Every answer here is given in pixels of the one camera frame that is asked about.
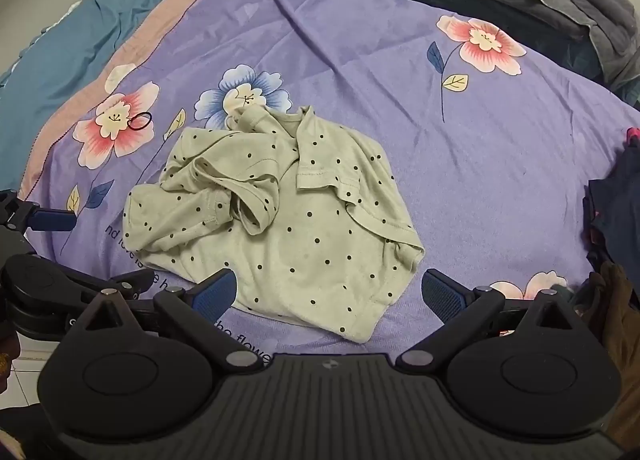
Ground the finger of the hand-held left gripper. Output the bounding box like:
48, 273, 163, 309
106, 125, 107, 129
62, 267, 157, 302
0, 189, 77, 233

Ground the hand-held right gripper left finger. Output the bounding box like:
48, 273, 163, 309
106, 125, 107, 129
80, 267, 267, 374

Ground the blue quilt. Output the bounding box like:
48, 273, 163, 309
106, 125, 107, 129
0, 0, 279, 167

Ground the grey folded towel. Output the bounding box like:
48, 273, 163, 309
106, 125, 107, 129
531, 0, 635, 84

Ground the green polka dot shirt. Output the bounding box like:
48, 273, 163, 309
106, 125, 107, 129
122, 105, 427, 344

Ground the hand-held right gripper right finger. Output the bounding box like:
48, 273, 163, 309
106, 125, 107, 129
395, 267, 577, 373

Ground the purple floral bed sheet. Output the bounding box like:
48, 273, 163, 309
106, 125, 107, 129
20, 0, 640, 357

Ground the dark clothes pile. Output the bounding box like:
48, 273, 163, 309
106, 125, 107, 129
582, 126, 640, 272

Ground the brown garment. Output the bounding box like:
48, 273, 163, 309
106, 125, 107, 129
574, 261, 640, 442

